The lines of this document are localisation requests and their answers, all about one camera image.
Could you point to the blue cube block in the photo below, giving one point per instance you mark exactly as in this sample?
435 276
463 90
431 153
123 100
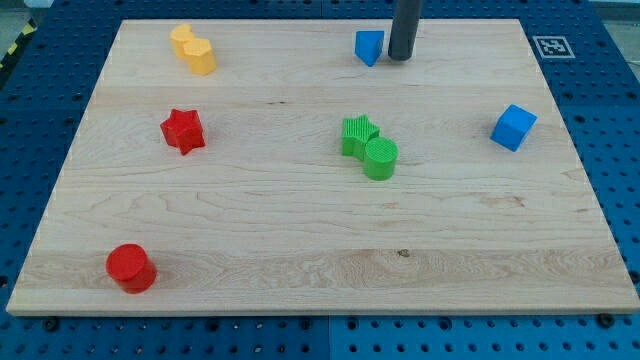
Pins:
512 127

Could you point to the green star block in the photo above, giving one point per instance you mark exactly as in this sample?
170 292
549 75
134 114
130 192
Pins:
356 133

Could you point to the light wooden board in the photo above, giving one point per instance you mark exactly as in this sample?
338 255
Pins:
270 218

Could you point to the green cylinder block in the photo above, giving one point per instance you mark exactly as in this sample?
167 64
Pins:
380 155

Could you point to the blue triangular prism block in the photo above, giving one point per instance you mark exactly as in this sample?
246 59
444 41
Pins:
368 46

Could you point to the red star block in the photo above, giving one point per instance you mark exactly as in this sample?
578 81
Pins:
183 130

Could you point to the yellow hexagon block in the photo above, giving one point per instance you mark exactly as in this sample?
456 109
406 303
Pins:
200 56

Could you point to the red cylinder block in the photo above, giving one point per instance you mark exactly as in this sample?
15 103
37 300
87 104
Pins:
129 266

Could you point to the white fiducial marker tag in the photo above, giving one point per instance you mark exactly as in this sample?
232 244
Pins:
553 47

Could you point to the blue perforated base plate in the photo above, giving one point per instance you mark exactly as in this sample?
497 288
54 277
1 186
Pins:
45 96

